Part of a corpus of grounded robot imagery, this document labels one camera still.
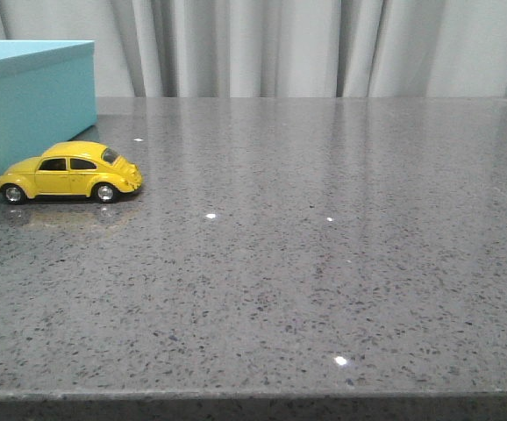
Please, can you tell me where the yellow toy beetle car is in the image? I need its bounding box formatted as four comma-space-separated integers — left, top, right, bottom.
0, 140, 143, 204

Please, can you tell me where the light blue box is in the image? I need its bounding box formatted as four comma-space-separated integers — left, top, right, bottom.
0, 40, 97, 175

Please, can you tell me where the grey curtain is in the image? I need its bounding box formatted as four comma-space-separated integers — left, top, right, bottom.
0, 0, 507, 97

